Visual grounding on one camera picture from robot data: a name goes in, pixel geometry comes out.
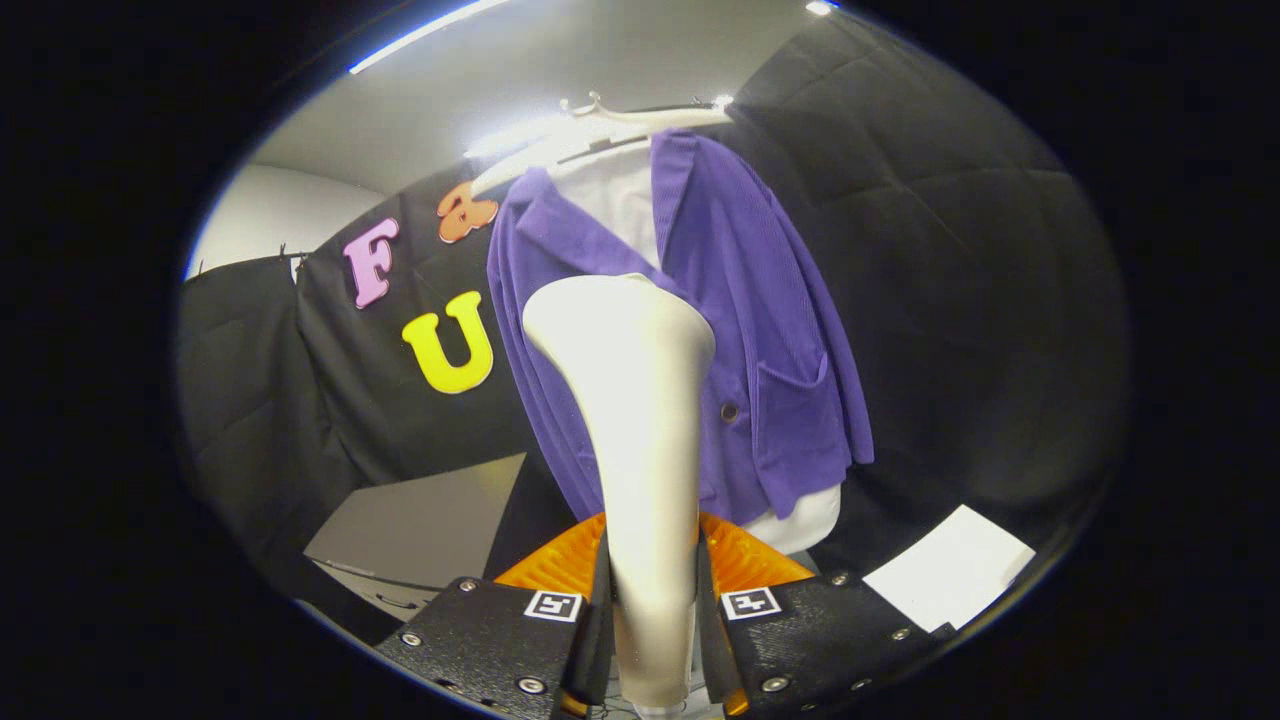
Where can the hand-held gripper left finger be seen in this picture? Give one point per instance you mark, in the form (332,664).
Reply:
(490,640)

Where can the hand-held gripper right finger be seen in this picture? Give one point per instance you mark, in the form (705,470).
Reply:
(820,640)

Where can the white garment steamer head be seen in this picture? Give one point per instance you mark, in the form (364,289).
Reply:
(640,430)

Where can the purple jacket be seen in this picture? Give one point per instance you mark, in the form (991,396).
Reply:
(780,300)

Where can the white shirt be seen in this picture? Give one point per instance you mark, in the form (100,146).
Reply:
(620,200)

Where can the white clothes hanger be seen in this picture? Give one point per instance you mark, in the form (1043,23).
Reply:
(640,117)

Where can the grey cabinet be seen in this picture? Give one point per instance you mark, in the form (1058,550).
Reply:
(430,520)

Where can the white paper sheet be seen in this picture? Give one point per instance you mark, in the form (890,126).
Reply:
(950,570)

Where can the black backdrop cloth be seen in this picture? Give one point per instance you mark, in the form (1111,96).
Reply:
(950,300)

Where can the small ceiling light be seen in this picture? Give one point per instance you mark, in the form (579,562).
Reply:
(822,6)

